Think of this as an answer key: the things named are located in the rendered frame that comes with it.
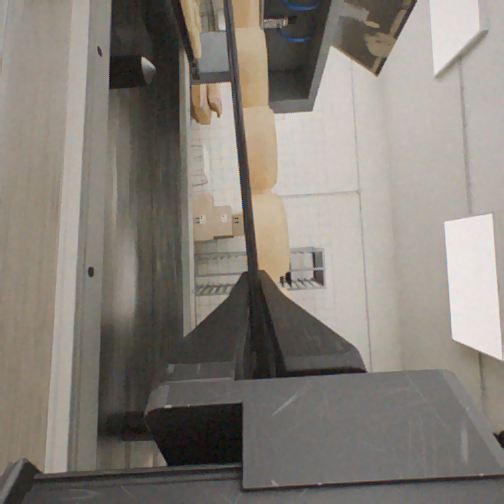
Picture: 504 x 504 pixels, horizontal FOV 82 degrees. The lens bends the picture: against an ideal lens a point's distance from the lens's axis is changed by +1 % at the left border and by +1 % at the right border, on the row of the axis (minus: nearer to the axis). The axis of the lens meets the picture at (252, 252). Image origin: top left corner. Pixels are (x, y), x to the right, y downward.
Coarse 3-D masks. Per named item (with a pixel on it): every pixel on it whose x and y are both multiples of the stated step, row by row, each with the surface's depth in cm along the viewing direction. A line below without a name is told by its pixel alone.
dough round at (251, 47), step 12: (240, 36) 17; (252, 36) 17; (264, 36) 18; (240, 48) 17; (252, 48) 17; (264, 48) 17; (240, 60) 17; (252, 60) 17; (264, 60) 18; (240, 72) 18; (252, 72) 18; (264, 72) 18; (252, 84) 18; (264, 84) 18; (252, 96) 19; (264, 96) 19
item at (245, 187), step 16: (224, 0) 16; (224, 16) 15; (240, 96) 14; (240, 112) 14; (240, 128) 14; (240, 144) 14; (240, 160) 14; (240, 176) 14; (256, 256) 13; (256, 272) 13; (256, 288) 13; (256, 304) 12; (256, 320) 12; (256, 336) 12; (256, 352) 12
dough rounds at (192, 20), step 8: (184, 0) 48; (192, 0) 53; (184, 8) 49; (192, 8) 51; (184, 16) 49; (192, 16) 51; (192, 24) 51; (192, 32) 54; (200, 32) 60; (192, 40) 55; (200, 48) 58; (200, 56) 58
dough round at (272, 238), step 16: (256, 208) 16; (272, 208) 15; (256, 224) 15; (272, 224) 15; (256, 240) 15; (272, 240) 15; (288, 240) 15; (272, 256) 15; (288, 256) 16; (272, 272) 16
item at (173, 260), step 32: (160, 0) 56; (160, 32) 55; (160, 64) 53; (160, 96) 52; (160, 128) 51; (160, 160) 50; (160, 192) 49; (160, 224) 48; (192, 224) 50; (160, 256) 47; (192, 256) 49; (160, 288) 46; (192, 288) 47; (160, 320) 45; (192, 320) 46; (160, 352) 44
